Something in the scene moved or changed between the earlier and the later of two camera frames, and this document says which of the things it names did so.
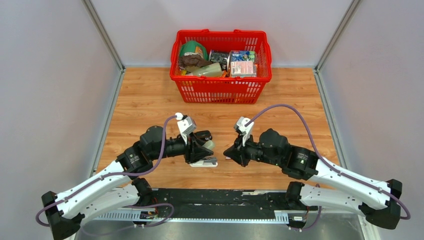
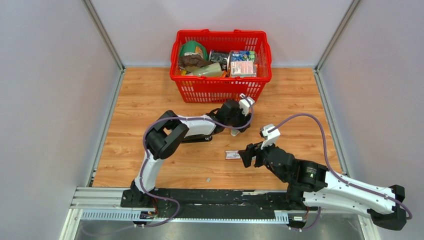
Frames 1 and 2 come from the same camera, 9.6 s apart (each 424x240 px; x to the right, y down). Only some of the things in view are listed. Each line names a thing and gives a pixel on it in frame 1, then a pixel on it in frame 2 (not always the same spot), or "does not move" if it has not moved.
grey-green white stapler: [208, 162] to [234, 132]
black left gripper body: [189, 148] to [239, 119]
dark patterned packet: [219, 56] does not move
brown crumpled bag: [192, 60] does not move
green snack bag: [193, 46] does not move
